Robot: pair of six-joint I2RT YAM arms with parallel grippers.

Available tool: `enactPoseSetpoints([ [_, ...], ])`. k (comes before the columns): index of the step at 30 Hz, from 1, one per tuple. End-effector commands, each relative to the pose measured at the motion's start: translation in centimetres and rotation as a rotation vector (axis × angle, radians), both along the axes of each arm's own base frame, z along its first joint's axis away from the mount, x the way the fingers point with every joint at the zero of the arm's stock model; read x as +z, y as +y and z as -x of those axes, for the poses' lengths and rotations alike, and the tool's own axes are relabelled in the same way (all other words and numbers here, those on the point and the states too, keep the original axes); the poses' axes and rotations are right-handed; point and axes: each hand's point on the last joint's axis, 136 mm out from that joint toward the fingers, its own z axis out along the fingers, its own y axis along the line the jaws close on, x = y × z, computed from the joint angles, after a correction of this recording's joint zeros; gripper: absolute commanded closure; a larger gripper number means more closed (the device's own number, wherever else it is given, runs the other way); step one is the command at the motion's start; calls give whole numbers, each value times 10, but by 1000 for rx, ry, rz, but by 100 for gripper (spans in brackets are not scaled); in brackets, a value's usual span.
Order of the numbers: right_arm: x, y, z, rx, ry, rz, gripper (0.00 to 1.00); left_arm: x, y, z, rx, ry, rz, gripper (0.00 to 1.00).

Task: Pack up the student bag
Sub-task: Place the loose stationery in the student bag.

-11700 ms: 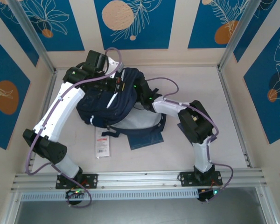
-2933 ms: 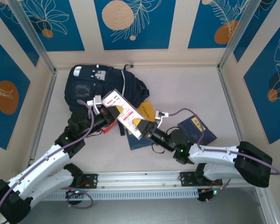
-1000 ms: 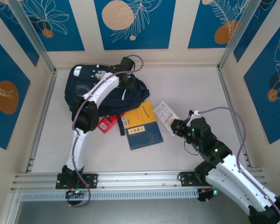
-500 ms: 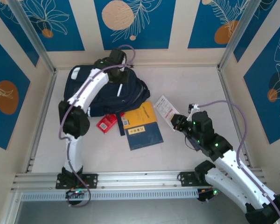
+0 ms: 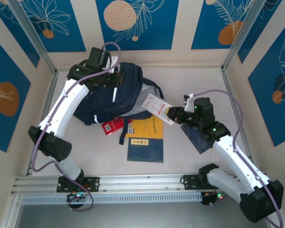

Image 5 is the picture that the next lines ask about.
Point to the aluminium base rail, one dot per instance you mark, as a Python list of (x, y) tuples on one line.
[(137, 183)]

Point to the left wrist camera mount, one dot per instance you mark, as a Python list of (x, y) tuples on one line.
[(114, 60)]

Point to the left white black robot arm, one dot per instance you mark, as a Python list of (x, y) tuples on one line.
[(61, 107)]

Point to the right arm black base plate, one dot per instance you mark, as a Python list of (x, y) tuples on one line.
[(190, 181)]

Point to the long white red-print packet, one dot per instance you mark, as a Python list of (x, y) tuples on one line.
[(154, 104)]

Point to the dark blue sketch-print notebook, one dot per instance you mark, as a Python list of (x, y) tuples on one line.
[(197, 140)]

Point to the aluminium corner post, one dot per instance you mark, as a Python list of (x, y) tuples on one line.
[(33, 38), (244, 35)]

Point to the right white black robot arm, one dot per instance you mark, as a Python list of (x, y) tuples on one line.
[(237, 161)]

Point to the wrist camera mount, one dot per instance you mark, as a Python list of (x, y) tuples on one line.
[(189, 102), (114, 60)]

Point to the small red card pack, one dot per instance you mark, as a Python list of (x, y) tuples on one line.
[(111, 127)]

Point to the aluminium table side rail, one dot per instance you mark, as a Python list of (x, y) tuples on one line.
[(230, 95), (48, 99)]

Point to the blue book with yellow label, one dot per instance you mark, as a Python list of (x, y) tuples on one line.
[(145, 150)]

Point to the yellow book with barcode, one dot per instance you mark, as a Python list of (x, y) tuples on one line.
[(145, 128)]

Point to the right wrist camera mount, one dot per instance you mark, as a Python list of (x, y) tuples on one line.
[(189, 102)]

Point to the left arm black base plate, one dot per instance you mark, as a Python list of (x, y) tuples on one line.
[(92, 184)]

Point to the navy blue backpack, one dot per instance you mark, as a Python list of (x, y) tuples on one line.
[(126, 95)]

